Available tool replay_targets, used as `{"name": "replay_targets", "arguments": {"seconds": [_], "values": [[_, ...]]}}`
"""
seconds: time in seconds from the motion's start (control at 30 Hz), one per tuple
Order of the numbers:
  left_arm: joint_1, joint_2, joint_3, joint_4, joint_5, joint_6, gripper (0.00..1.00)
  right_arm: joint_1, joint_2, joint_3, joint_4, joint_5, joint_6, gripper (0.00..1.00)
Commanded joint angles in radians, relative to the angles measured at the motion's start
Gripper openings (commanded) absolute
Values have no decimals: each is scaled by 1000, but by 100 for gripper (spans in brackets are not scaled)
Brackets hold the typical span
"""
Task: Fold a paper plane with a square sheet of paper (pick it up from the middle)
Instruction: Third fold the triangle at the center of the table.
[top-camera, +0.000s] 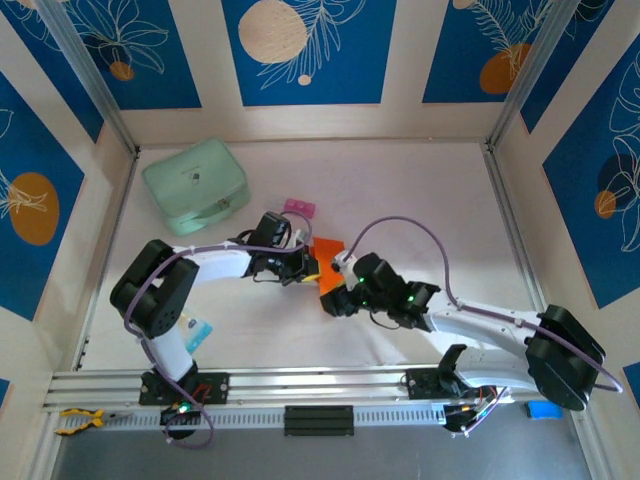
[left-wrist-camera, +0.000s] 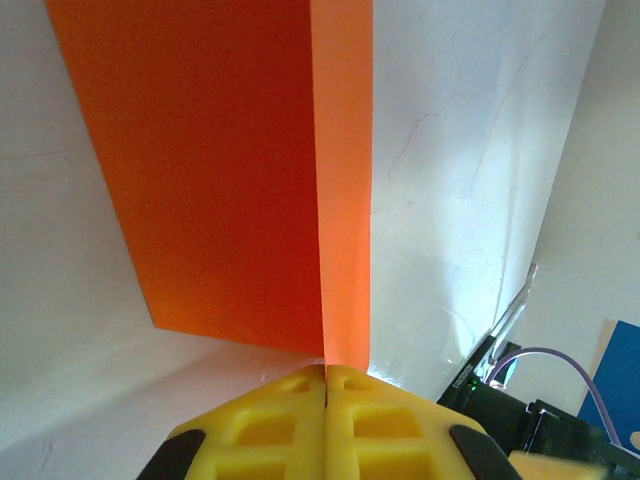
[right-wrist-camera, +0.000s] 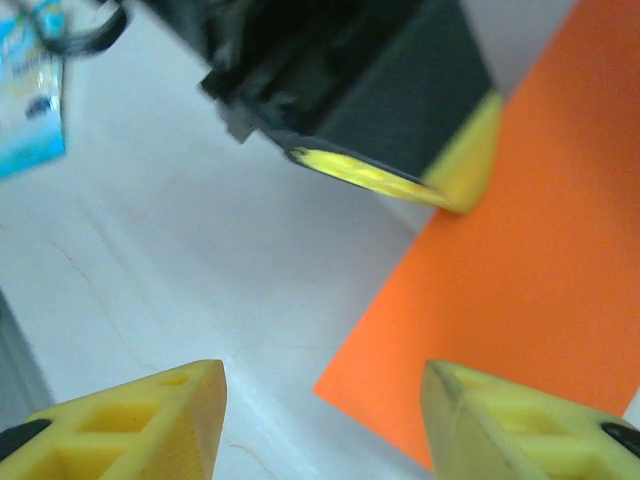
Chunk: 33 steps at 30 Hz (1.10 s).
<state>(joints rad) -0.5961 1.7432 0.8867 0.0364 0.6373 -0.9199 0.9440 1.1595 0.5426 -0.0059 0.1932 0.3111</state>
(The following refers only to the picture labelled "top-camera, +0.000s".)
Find orange paper sheet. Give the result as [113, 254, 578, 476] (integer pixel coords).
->
[309, 237, 349, 296]

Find pink clear pill box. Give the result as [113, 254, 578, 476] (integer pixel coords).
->
[272, 196, 317, 220]

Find teal wipes packet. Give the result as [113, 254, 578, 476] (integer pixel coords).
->
[177, 312, 214, 354]

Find mint green zip case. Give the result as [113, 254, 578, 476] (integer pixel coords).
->
[141, 138, 251, 238]

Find blue sponge block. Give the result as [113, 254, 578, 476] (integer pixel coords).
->
[523, 400, 565, 422]

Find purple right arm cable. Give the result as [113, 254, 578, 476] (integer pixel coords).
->
[337, 215, 625, 436]

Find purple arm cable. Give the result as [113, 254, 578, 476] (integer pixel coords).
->
[122, 209, 315, 449]
[337, 215, 625, 436]

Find aluminium mounting rail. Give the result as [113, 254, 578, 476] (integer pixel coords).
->
[42, 359, 594, 414]

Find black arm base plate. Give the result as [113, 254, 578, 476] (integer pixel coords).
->
[405, 367, 496, 401]
[138, 370, 231, 407]

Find black bracket block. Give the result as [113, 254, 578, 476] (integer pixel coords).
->
[283, 405, 356, 438]

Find grey slotted cable duct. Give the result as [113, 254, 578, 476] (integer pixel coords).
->
[53, 403, 531, 436]

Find aluminium side rail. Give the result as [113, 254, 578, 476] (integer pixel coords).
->
[482, 142, 560, 360]
[72, 149, 142, 372]

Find black controller board with wires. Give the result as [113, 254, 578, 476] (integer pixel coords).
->
[158, 403, 203, 429]
[442, 399, 500, 435]

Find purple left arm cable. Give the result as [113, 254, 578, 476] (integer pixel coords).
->
[122, 209, 315, 449]

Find yellow handled pliers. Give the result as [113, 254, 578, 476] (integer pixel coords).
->
[53, 407, 135, 436]

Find aluminium frame post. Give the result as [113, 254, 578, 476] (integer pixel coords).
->
[37, 0, 142, 157]
[487, 0, 584, 151]

